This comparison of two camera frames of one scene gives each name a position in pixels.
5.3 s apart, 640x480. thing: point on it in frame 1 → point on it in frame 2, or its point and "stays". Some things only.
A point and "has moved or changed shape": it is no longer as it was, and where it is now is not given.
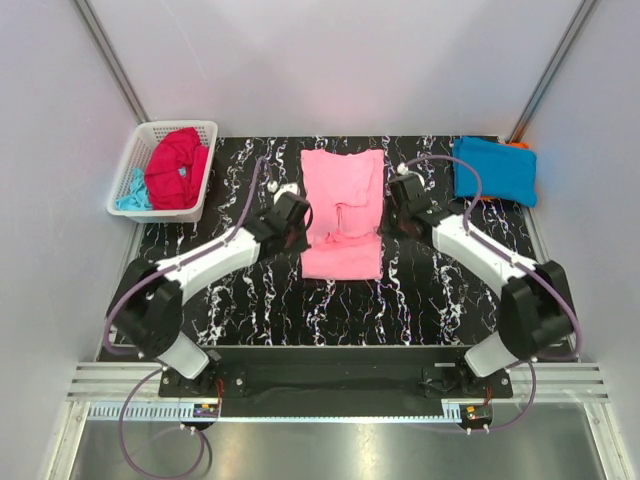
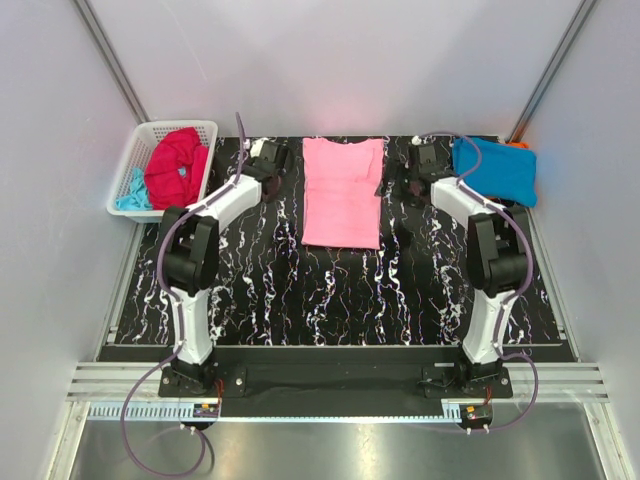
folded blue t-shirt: x=507 y=173 stays
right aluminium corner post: x=549 y=72 stays
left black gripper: x=301 y=245 → x=272 y=198
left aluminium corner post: x=111 y=61 stays
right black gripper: x=392 y=205 → x=396 y=173
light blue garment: x=138 y=197 stays
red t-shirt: x=174 y=170 stays
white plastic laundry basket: x=143 y=139 stays
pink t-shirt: x=344 y=194 has moved or changed shape
